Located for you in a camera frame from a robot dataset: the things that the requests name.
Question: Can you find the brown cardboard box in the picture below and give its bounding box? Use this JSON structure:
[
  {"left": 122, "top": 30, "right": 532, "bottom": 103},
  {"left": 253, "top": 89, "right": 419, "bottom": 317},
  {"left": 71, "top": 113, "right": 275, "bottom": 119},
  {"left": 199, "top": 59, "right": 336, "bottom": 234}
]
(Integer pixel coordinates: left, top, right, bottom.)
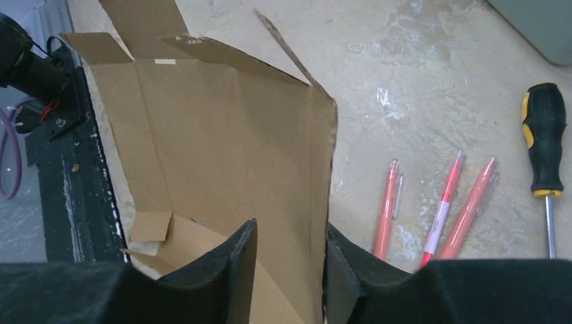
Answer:
[{"left": 65, "top": 1, "right": 337, "bottom": 323}]

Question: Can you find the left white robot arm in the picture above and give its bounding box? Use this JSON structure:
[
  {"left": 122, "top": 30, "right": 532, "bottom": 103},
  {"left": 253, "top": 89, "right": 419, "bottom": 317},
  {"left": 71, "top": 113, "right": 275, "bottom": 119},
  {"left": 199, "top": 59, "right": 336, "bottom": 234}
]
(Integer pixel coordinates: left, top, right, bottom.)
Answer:
[{"left": 1, "top": 14, "right": 91, "bottom": 140}]

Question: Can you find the red pen with label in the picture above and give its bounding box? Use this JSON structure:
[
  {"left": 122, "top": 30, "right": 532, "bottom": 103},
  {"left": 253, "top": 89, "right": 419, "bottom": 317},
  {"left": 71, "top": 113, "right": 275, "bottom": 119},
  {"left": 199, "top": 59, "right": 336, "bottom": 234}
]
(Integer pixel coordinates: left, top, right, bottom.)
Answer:
[{"left": 420, "top": 151, "right": 464, "bottom": 267}]

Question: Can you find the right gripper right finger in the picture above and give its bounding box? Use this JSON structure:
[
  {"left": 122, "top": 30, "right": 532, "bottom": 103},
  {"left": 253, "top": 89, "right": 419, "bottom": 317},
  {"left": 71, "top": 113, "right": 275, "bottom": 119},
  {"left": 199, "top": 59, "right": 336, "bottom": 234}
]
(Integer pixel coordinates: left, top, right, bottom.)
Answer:
[{"left": 324, "top": 225, "right": 571, "bottom": 323}]

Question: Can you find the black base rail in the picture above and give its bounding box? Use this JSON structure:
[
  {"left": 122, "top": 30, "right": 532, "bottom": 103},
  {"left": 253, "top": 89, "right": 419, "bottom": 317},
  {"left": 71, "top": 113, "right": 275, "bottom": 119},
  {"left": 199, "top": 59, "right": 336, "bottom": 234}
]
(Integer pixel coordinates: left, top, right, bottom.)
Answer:
[{"left": 25, "top": 67, "right": 131, "bottom": 263}]

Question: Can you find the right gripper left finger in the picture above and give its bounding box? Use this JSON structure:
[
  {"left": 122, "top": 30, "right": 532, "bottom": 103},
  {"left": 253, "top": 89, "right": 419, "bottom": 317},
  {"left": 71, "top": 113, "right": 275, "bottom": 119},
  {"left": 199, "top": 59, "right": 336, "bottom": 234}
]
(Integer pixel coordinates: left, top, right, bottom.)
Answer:
[{"left": 1, "top": 219, "right": 258, "bottom": 323}]

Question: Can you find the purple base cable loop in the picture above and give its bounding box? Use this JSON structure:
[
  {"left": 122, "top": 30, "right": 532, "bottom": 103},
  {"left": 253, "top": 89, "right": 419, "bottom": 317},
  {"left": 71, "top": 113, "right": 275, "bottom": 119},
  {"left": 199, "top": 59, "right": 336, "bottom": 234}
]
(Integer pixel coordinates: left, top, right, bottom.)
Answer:
[{"left": 0, "top": 98, "right": 39, "bottom": 201}]

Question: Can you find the black yellow screwdriver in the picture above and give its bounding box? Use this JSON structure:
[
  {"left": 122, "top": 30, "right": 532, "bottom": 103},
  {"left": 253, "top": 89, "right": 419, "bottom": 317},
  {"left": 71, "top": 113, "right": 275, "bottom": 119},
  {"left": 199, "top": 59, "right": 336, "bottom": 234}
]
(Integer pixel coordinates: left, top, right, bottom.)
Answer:
[{"left": 521, "top": 82, "right": 567, "bottom": 259}]

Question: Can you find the green plastic storage box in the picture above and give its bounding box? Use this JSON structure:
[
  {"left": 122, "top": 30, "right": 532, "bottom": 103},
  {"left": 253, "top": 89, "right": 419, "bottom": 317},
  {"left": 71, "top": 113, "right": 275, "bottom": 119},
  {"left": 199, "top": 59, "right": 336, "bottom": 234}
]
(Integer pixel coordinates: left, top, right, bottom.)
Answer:
[{"left": 489, "top": 0, "right": 571, "bottom": 65}]

